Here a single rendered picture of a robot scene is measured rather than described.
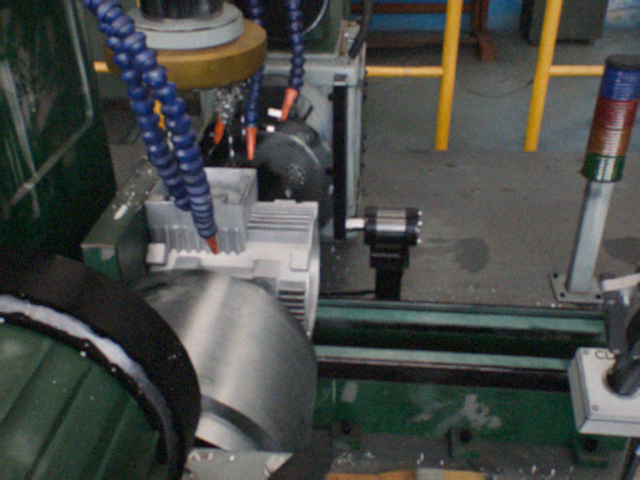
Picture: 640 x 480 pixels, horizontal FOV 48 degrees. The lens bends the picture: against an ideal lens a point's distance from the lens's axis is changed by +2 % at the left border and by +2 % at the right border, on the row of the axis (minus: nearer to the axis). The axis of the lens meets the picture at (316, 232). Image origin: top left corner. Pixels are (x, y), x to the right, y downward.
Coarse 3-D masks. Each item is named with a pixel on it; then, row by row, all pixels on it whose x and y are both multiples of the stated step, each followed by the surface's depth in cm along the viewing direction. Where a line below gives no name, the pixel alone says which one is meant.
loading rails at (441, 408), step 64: (320, 320) 103; (384, 320) 102; (448, 320) 102; (512, 320) 102; (576, 320) 102; (320, 384) 96; (384, 384) 95; (448, 384) 94; (512, 384) 93; (576, 448) 95
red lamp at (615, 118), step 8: (600, 96) 109; (600, 104) 109; (608, 104) 108; (616, 104) 108; (624, 104) 107; (632, 104) 108; (600, 112) 110; (608, 112) 109; (616, 112) 108; (624, 112) 108; (632, 112) 108; (600, 120) 110; (608, 120) 109; (616, 120) 109; (624, 120) 109; (632, 120) 109; (616, 128) 109; (624, 128) 110
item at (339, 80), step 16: (336, 80) 92; (336, 96) 93; (336, 112) 94; (336, 128) 95; (336, 144) 97; (336, 160) 98; (336, 176) 100; (336, 192) 101; (336, 208) 103; (336, 224) 105; (336, 240) 107
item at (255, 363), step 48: (144, 288) 68; (192, 288) 67; (240, 288) 69; (192, 336) 61; (240, 336) 64; (288, 336) 69; (240, 384) 59; (288, 384) 64; (240, 432) 57; (288, 432) 61
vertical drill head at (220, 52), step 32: (160, 0) 74; (192, 0) 74; (160, 32) 74; (192, 32) 74; (224, 32) 76; (256, 32) 80; (160, 64) 73; (192, 64) 73; (224, 64) 74; (256, 64) 78; (224, 96) 78
